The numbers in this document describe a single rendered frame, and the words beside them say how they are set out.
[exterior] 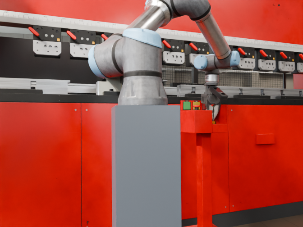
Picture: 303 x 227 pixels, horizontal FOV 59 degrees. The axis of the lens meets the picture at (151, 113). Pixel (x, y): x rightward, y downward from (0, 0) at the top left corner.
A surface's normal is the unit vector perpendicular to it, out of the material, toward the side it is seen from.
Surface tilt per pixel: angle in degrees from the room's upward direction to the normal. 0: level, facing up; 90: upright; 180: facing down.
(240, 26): 90
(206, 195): 90
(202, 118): 90
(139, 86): 72
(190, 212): 90
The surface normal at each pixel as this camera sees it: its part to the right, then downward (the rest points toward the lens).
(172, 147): 0.20, -0.02
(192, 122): -0.94, 0.00
